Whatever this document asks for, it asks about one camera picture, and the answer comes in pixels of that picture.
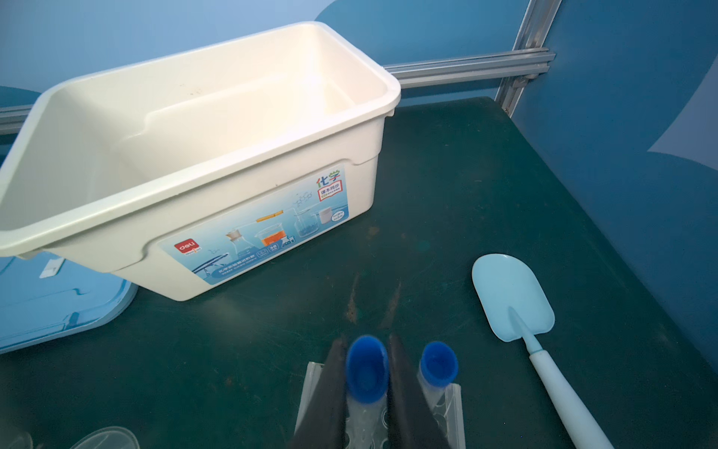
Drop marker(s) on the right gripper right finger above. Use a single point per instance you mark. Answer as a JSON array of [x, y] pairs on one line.
[[410, 421]]

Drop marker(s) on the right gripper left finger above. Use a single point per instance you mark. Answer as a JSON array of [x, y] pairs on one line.
[[323, 425]]

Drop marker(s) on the clear test tube rack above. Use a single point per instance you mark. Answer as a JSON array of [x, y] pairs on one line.
[[448, 411]]

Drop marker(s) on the test tube blue cap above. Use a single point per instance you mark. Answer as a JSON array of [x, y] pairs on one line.
[[438, 368], [367, 379]]

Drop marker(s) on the light blue plastic scoop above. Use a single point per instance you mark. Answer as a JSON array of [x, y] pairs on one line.
[[517, 308]]

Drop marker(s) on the clear plastic funnel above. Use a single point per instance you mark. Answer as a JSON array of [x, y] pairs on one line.
[[109, 438]]

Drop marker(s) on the white plastic storage bin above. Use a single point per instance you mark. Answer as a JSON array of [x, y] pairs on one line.
[[186, 171]]

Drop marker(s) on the light blue bin lid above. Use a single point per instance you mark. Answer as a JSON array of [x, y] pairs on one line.
[[48, 298]]

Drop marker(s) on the aluminium frame rail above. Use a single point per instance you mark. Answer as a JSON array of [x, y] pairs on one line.
[[515, 64]]

